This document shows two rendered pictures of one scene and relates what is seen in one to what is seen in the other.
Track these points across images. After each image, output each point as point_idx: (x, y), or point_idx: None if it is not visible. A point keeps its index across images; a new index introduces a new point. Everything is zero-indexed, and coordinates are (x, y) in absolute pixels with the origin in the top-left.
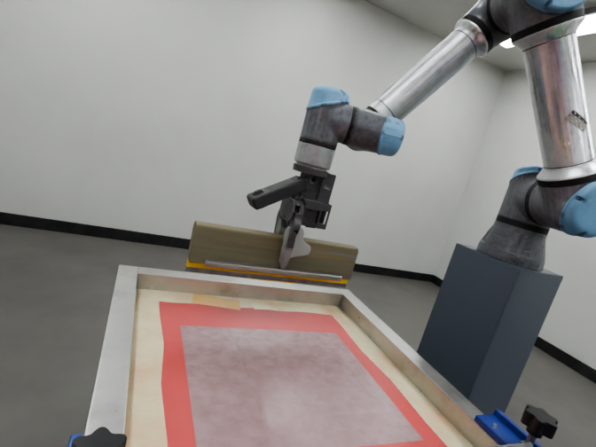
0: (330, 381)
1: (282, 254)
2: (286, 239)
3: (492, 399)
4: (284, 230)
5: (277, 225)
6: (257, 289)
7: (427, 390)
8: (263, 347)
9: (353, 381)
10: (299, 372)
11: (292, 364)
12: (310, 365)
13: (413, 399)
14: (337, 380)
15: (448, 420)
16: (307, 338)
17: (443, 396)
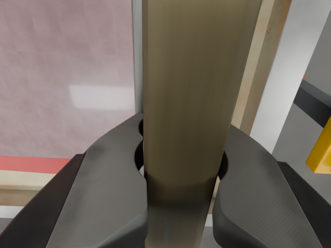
0: (25, 105)
1: (115, 129)
2: (87, 178)
3: None
4: (215, 213)
5: (290, 203)
6: (262, 79)
7: (31, 196)
8: (84, 34)
9: (36, 133)
10: (33, 71)
11: (49, 67)
12: (53, 93)
13: (26, 177)
14: (33, 115)
15: (4, 188)
16: (124, 117)
17: (7, 201)
